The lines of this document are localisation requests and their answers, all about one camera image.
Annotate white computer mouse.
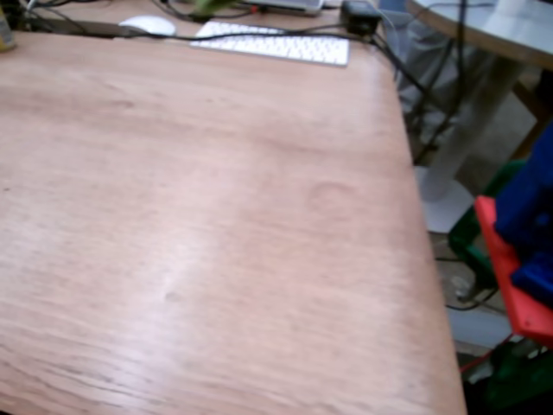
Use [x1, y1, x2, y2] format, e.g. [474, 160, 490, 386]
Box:
[118, 15, 177, 37]

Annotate thick black cable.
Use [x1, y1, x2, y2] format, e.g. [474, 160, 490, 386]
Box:
[371, 34, 437, 105]

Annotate green clamp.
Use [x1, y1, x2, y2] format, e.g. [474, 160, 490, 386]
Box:
[483, 341, 553, 412]
[448, 158, 528, 289]

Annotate black floor cable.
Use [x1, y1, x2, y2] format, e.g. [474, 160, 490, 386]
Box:
[435, 257, 505, 313]

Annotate thin black desk cable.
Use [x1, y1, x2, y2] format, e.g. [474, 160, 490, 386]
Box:
[163, 23, 384, 45]

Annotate white table pedestal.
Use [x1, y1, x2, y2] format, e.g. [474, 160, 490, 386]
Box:
[415, 55, 526, 234]

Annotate red wire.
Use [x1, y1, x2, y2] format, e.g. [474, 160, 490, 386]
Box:
[458, 348, 496, 374]

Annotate wooden table leg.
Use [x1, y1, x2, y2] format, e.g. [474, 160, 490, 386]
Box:
[512, 71, 552, 163]

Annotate white flat keyboard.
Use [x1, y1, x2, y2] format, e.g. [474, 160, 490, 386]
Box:
[188, 21, 350, 68]

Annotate black box device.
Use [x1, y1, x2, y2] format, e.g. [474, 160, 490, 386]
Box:
[340, 1, 382, 38]

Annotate green waffle cloth black trim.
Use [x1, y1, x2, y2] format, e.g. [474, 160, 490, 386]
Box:
[192, 0, 237, 22]

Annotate grey fabric trousers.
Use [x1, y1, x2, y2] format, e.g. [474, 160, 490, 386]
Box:
[384, 10, 498, 165]

